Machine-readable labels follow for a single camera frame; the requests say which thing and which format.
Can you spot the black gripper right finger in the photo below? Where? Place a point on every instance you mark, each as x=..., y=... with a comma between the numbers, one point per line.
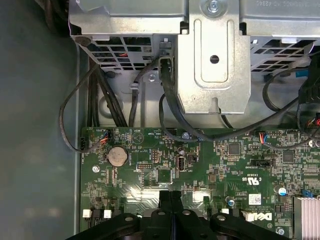
x=177, y=215

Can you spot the green motherboard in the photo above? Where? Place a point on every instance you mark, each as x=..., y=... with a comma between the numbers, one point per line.
x=225, y=162

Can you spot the silver metal drive cage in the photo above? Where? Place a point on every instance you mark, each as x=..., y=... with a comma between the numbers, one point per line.
x=215, y=87

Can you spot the silver finned heatsink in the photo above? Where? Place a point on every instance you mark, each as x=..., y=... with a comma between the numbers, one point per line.
x=307, y=217

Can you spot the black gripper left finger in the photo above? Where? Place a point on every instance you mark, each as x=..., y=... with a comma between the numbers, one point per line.
x=165, y=215

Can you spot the black open PC case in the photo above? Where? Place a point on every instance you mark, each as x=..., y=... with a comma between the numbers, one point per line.
x=37, y=125

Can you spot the internal USB port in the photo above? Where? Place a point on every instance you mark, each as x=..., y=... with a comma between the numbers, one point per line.
x=180, y=164

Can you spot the round coin battery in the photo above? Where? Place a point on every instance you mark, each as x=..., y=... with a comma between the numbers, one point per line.
x=117, y=156

